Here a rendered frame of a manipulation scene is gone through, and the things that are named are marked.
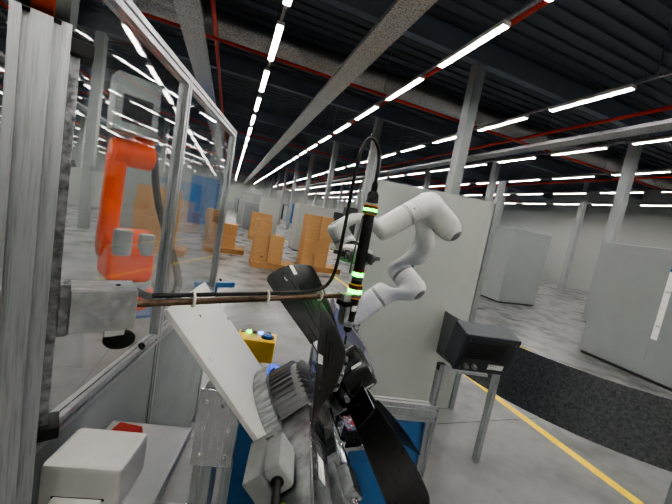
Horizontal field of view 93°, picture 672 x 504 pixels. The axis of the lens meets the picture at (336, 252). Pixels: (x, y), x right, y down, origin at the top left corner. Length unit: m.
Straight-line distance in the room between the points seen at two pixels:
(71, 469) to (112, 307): 0.47
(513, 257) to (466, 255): 7.63
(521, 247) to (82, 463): 10.61
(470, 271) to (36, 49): 3.02
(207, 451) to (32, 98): 0.79
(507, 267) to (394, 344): 7.86
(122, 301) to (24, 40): 0.38
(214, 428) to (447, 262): 2.50
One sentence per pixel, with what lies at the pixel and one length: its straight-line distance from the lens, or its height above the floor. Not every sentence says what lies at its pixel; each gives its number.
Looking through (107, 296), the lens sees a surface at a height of 1.42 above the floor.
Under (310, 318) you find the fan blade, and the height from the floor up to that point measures 1.32.
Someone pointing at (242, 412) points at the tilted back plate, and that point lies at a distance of 0.82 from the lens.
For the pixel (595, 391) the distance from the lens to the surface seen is 2.64.
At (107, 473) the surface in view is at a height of 0.96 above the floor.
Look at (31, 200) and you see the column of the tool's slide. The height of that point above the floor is 1.56.
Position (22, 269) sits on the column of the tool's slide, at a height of 1.46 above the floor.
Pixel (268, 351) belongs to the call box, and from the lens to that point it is 1.36.
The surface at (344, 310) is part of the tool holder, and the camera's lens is 0.95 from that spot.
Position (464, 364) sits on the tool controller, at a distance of 1.57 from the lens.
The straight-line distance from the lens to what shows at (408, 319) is 3.04.
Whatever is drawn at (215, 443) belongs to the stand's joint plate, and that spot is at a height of 1.01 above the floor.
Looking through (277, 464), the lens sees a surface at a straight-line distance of 0.68.
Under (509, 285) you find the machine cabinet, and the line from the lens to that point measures 10.85.
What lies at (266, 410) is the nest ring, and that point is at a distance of 0.88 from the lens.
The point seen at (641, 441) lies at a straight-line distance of 2.76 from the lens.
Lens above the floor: 1.61
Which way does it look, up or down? 6 degrees down
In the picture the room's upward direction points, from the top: 10 degrees clockwise
